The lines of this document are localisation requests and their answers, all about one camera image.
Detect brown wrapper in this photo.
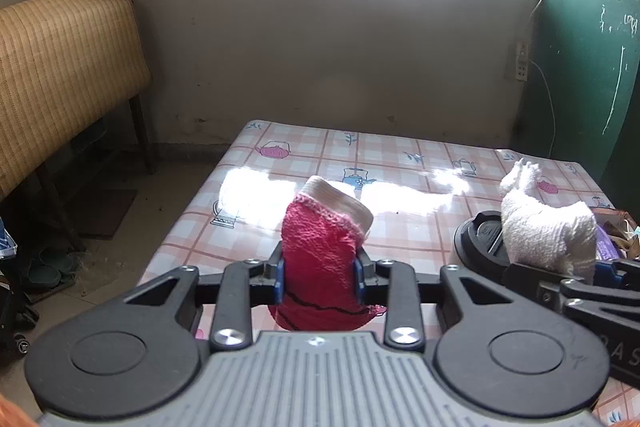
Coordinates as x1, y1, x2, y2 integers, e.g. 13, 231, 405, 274
612, 221, 640, 254

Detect black wheeled bag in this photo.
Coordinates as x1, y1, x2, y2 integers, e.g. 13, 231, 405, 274
0, 271, 42, 354

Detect white towel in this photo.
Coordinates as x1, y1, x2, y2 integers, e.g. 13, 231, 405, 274
500, 158, 599, 286

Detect green sandal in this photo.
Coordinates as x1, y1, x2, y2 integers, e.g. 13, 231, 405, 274
42, 246, 82, 274
27, 263, 65, 289

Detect person's orange garment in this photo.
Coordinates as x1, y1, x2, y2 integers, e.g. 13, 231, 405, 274
0, 399, 40, 427

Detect red knit sock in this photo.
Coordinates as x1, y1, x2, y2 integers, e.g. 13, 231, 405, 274
266, 175, 389, 333

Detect blue white striped cloth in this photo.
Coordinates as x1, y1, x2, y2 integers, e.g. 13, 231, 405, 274
0, 216, 19, 261

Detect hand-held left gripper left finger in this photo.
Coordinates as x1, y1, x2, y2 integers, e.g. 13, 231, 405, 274
122, 242, 287, 354

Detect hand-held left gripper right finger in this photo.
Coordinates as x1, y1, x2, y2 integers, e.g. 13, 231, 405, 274
352, 252, 507, 352

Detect cardboard box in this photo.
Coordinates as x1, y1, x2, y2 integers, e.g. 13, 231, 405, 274
591, 206, 640, 259

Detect brown floor mat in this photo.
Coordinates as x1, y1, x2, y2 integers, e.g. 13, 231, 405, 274
74, 188, 139, 239

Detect purple tissue pack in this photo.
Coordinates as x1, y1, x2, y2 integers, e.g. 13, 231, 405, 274
597, 227, 627, 261

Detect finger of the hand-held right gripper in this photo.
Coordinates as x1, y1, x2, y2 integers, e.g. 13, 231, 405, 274
594, 258, 640, 294
502, 263, 640, 329

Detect green door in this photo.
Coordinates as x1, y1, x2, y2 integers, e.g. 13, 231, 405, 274
515, 0, 640, 208

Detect wall power outlet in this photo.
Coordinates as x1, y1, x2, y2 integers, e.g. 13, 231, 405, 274
514, 41, 531, 82

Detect checkered teapot print tablecloth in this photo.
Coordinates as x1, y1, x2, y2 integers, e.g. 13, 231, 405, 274
137, 121, 640, 427

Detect white cup with black lid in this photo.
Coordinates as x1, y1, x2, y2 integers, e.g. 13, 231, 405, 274
452, 211, 517, 269

